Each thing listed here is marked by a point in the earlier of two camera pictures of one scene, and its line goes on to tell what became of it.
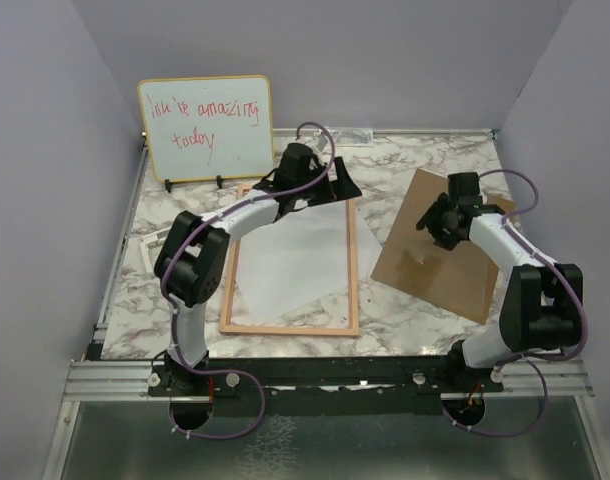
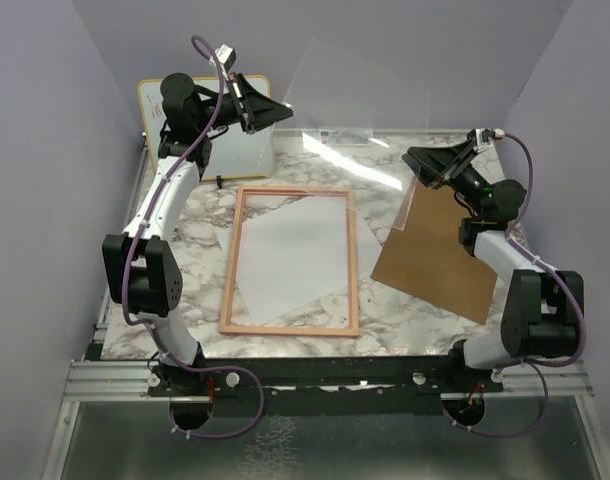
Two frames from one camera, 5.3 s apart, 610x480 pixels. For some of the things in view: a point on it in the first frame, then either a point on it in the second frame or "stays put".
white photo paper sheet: (299, 260) stays put
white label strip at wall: (352, 136) stays put
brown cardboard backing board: (460, 279) stays put
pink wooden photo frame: (226, 327) stays put
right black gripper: (430, 221) -> (430, 162)
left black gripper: (339, 189) -> (257, 110)
